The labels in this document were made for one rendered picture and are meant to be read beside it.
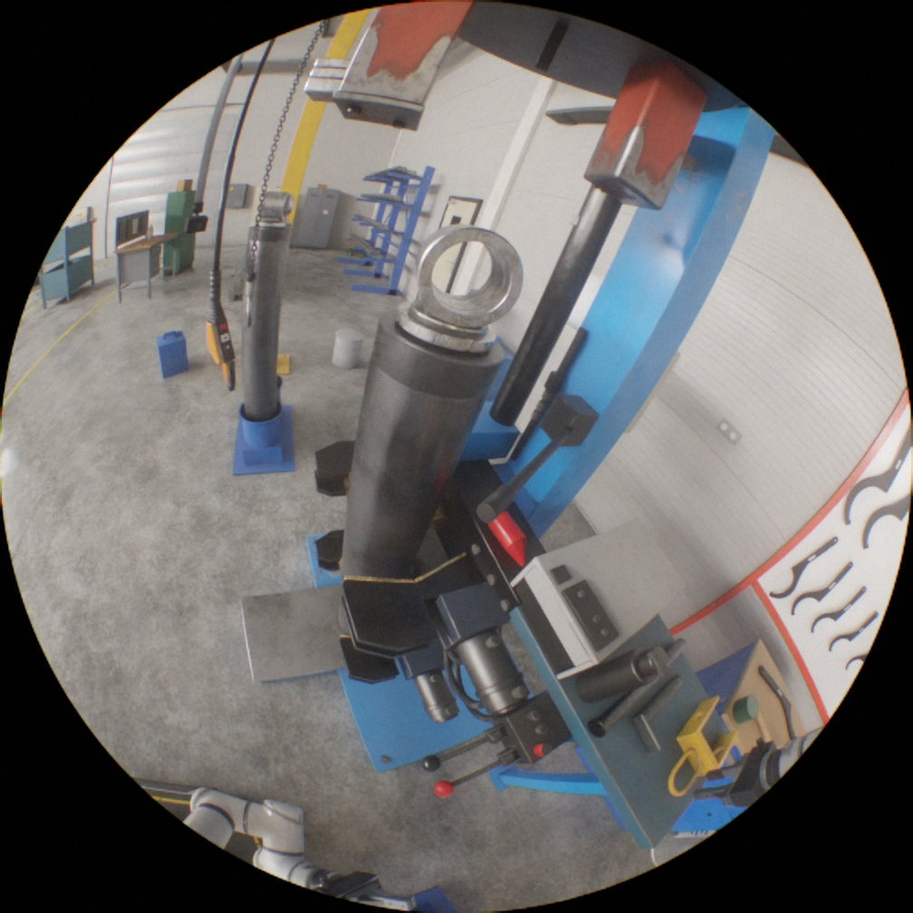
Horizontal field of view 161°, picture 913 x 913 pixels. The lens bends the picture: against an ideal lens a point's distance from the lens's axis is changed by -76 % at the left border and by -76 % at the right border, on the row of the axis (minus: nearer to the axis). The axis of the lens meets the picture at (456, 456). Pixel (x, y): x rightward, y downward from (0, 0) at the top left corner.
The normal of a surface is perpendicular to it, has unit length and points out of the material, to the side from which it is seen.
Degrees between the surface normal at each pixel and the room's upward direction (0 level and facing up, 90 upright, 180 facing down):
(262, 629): 0
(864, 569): 90
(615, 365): 90
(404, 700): 0
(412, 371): 90
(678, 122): 90
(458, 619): 0
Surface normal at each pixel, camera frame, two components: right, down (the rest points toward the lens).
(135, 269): 0.39, 0.69
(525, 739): 0.32, -0.72
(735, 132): -0.86, 0.06
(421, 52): 0.17, 0.69
